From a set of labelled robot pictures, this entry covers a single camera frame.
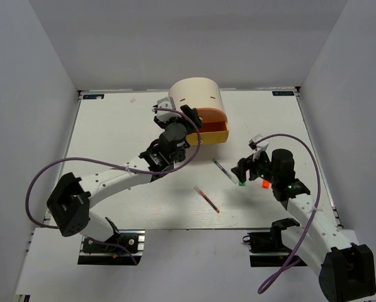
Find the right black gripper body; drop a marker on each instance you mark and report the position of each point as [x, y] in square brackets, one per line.
[266, 172]

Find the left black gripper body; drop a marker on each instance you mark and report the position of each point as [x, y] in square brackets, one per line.
[181, 120]

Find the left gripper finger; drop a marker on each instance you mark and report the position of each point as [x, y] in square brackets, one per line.
[193, 115]
[161, 123]

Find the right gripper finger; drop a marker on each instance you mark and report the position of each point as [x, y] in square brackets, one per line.
[254, 171]
[240, 170]

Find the orange drawer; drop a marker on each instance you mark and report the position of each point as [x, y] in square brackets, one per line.
[212, 115]

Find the cream round drawer box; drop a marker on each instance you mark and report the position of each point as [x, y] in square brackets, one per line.
[197, 92]

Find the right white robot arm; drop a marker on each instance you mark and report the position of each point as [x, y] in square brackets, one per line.
[345, 270]

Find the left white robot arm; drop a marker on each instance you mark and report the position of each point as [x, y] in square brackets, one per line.
[73, 197]

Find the green gel pen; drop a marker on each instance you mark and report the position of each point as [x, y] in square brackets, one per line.
[224, 171]

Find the orange highlighter marker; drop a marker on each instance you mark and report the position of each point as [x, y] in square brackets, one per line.
[265, 184]

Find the red gel pen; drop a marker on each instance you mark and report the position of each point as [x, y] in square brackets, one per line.
[207, 199]

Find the right blue table label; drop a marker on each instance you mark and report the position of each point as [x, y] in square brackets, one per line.
[283, 93]

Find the blue table label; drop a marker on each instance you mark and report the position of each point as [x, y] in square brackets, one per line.
[283, 93]
[93, 96]

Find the left blue table label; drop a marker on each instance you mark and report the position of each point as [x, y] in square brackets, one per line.
[93, 96]

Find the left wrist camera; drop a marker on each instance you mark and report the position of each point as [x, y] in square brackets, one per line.
[162, 108]

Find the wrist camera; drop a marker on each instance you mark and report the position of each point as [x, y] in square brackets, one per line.
[258, 144]
[162, 108]

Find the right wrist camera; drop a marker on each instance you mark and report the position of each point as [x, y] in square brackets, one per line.
[258, 144]

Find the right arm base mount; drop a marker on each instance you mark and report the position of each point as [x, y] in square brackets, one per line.
[263, 252]

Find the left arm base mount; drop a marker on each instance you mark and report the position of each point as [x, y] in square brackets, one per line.
[128, 252]

